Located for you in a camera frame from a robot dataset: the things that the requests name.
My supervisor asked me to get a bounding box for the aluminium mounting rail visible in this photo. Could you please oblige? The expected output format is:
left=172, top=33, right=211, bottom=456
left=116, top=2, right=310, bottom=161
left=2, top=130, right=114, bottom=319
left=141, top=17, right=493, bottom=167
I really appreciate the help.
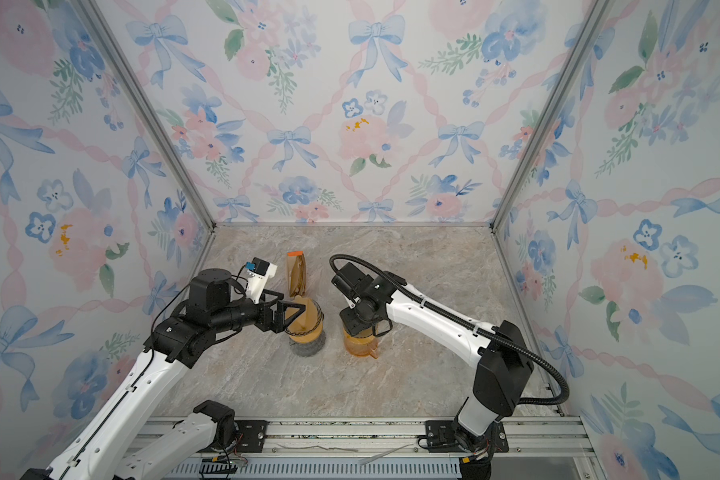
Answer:
left=127, top=416, right=605, bottom=479

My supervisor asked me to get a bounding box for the orange glass carafe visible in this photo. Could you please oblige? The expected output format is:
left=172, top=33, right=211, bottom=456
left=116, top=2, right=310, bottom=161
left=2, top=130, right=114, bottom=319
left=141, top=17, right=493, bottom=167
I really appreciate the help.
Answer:
left=344, top=335, right=379, bottom=359

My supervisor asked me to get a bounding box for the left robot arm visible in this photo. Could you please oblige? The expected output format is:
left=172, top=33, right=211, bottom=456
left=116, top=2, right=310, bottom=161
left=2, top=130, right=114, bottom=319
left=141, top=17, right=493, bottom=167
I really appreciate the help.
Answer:
left=23, top=258, right=306, bottom=479

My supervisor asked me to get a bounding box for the left aluminium corner post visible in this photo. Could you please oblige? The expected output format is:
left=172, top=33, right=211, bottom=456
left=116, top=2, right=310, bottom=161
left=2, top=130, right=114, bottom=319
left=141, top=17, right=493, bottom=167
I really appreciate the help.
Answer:
left=71, top=0, right=218, bottom=230

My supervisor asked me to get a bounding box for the grey ribbed dripper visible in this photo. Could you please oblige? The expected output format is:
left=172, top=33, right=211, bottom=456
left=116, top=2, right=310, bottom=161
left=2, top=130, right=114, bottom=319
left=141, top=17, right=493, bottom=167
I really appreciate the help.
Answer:
left=285, top=323, right=323, bottom=344

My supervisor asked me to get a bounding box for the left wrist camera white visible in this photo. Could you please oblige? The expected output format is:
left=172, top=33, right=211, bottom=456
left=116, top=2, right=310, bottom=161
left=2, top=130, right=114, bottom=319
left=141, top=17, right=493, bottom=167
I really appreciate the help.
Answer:
left=244, top=257, right=278, bottom=304

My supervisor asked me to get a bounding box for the aluminium corner post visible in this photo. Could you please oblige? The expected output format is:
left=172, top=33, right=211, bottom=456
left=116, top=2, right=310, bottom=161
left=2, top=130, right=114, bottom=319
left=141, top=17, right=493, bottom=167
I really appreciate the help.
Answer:
left=490, top=0, right=613, bottom=232
left=71, top=0, right=218, bottom=230

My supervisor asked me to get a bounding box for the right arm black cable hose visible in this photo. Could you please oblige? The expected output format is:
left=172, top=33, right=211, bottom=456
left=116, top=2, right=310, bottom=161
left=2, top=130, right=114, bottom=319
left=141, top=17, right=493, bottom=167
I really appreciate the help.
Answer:
left=328, top=253, right=571, bottom=406

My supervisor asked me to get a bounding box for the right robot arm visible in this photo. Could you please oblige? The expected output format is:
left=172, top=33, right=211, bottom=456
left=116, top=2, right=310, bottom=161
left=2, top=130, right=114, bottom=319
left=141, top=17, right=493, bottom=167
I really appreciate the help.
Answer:
left=332, top=262, right=534, bottom=452

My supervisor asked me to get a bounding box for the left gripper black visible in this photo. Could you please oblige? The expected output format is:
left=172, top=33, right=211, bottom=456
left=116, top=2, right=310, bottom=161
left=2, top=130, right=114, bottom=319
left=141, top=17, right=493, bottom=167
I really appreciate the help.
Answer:
left=213, top=289, right=306, bottom=336

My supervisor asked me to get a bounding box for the coffee filter pack orange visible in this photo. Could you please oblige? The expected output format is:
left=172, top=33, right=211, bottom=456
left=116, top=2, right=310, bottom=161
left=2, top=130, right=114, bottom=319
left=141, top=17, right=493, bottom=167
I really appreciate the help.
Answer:
left=286, top=251, right=307, bottom=297

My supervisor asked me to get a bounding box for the grey glass carafe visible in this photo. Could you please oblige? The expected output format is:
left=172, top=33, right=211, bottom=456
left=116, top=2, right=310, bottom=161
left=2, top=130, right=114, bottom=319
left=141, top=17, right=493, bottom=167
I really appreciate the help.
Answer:
left=289, top=340, right=325, bottom=358

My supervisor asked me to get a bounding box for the right aluminium corner post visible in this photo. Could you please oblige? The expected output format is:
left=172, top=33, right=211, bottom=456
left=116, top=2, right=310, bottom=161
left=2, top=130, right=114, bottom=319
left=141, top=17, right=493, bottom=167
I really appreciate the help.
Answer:
left=490, top=0, right=613, bottom=232

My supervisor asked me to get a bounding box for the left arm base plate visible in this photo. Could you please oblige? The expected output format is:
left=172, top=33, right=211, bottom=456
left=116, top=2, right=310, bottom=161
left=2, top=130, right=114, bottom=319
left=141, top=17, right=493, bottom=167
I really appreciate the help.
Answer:
left=199, top=420, right=269, bottom=454

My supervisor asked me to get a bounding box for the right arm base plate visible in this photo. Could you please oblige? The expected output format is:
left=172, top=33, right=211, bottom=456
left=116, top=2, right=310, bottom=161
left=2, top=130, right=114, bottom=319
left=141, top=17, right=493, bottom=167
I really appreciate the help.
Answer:
left=418, top=420, right=509, bottom=455

